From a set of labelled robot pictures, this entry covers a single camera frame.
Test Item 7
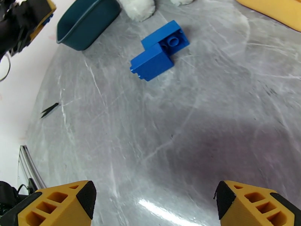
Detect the blue lego brick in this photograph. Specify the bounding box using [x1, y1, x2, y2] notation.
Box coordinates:
[140, 20, 190, 56]
[129, 43, 175, 82]
[42, 14, 54, 27]

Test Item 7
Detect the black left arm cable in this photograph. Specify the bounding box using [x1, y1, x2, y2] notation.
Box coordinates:
[0, 53, 11, 82]

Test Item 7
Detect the yellow plastic bin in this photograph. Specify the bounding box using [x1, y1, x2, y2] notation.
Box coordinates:
[233, 0, 301, 33]

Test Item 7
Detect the grey white plush dog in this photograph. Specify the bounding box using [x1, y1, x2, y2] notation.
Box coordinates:
[114, 0, 197, 23]

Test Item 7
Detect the dark teal plastic bin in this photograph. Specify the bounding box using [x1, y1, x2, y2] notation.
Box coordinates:
[56, 0, 122, 51]

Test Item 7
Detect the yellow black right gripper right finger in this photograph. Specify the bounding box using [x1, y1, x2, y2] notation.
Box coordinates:
[213, 180, 301, 226]

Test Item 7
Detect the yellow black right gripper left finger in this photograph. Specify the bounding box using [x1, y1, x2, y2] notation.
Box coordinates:
[0, 180, 97, 226]

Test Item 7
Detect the aluminium mounting rail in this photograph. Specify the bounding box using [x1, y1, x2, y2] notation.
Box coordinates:
[18, 145, 47, 191]

